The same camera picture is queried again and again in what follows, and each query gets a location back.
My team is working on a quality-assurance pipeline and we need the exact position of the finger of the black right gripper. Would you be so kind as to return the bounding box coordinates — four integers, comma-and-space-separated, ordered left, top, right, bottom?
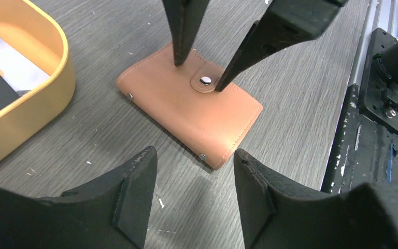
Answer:
162, 0, 209, 67
215, 0, 346, 92

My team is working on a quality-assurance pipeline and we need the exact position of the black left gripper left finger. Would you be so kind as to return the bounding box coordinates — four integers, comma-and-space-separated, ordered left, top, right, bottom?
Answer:
0, 146, 158, 248

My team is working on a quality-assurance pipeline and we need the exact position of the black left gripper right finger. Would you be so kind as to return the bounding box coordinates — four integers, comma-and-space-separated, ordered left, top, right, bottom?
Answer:
233, 149, 398, 248

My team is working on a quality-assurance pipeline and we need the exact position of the tan leather card holder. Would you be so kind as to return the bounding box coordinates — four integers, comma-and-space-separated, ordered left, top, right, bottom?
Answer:
116, 44, 263, 170

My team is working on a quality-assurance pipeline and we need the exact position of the yellow oval tray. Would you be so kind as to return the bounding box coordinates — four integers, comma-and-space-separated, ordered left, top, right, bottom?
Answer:
0, 1, 76, 161

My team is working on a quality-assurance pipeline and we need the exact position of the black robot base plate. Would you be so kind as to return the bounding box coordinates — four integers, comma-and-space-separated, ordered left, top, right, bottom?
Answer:
321, 28, 398, 194

